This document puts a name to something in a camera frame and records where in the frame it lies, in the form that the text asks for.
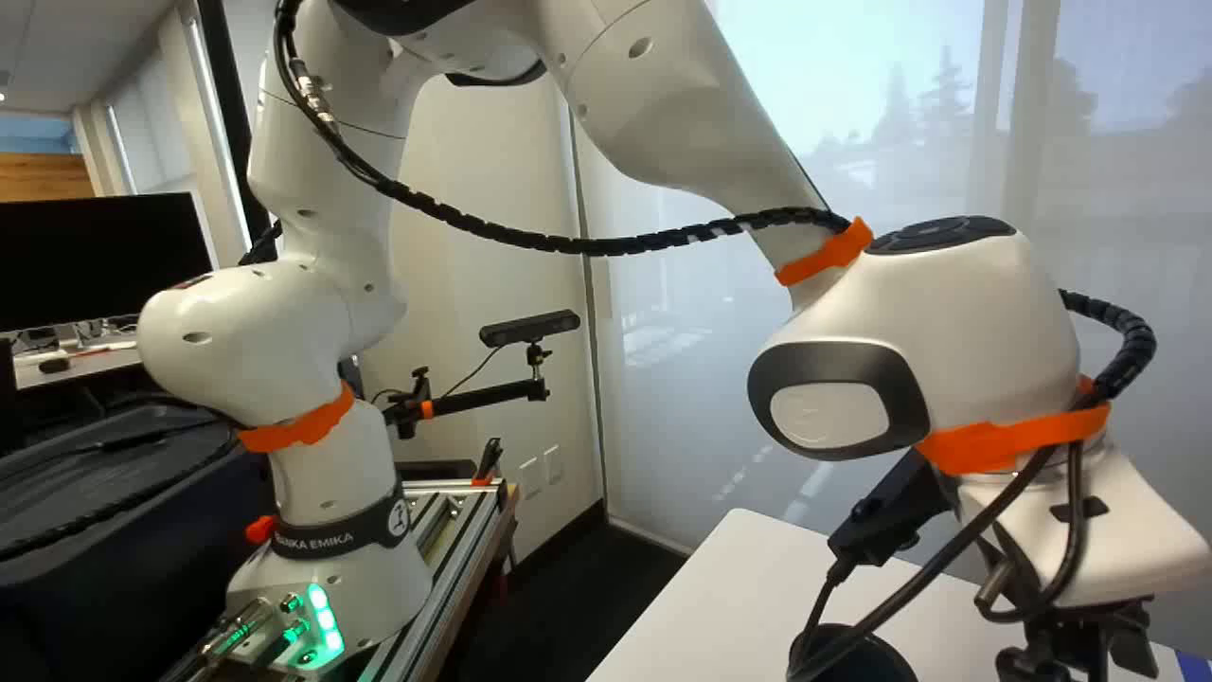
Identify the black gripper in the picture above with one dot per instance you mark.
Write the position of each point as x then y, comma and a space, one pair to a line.
1072, 646

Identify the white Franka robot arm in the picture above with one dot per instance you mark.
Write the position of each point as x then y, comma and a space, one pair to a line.
317, 314

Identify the blue tape strip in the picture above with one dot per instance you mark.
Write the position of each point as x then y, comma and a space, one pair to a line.
1200, 668

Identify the translucent window roller blind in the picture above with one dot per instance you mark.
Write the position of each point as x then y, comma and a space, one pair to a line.
1110, 190

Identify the black clamp with orange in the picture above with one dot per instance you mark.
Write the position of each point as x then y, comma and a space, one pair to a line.
489, 459

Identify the white partition panel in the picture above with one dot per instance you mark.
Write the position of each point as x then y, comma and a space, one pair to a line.
506, 190

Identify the red emergency stop button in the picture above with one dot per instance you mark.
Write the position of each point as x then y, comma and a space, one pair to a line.
260, 526

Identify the black soft equipment bag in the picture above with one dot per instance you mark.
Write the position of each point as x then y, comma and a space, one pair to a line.
116, 543

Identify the cluttered white desk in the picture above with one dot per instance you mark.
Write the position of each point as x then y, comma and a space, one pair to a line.
78, 365

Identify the black computer monitor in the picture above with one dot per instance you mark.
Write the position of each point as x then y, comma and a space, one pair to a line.
100, 257

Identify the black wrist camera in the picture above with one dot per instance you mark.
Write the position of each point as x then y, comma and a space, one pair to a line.
891, 513

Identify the black stereo camera bar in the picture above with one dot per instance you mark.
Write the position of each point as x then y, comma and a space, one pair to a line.
530, 326

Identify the black articulated camera mount arm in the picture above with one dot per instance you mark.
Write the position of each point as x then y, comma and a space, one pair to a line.
480, 399

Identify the black vertical post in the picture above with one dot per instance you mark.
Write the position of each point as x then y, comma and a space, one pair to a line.
230, 98

